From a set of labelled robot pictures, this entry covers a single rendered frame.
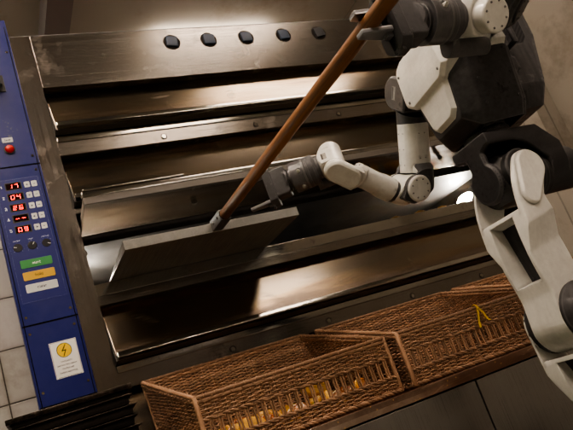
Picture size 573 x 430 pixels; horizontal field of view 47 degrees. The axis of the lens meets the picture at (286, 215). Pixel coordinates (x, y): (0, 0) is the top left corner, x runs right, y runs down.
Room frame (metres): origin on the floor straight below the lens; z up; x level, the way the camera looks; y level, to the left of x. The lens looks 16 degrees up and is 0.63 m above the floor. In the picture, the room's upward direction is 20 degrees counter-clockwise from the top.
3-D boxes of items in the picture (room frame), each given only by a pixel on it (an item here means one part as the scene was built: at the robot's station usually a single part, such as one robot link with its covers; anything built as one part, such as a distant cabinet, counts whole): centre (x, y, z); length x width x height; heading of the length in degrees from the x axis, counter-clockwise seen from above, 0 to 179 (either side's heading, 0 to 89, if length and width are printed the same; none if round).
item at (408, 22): (1.05, -0.33, 1.18); 0.12 x 0.10 x 0.13; 118
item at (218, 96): (2.37, -0.16, 1.80); 1.79 x 0.11 x 0.19; 118
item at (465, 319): (2.14, -0.30, 0.72); 0.56 x 0.49 x 0.28; 117
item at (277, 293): (2.37, -0.16, 1.02); 1.79 x 0.11 x 0.19; 118
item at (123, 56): (2.40, -0.15, 1.99); 1.80 x 0.08 x 0.21; 118
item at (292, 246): (2.39, -0.15, 1.16); 1.80 x 0.06 x 0.04; 118
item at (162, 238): (2.00, 0.29, 1.19); 0.55 x 0.36 x 0.03; 118
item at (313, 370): (1.87, 0.22, 0.72); 0.56 x 0.49 x 0.28; 119
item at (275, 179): (1.75, -0.03, 1.22); 0.12 x 0.10 x 0.13; 83
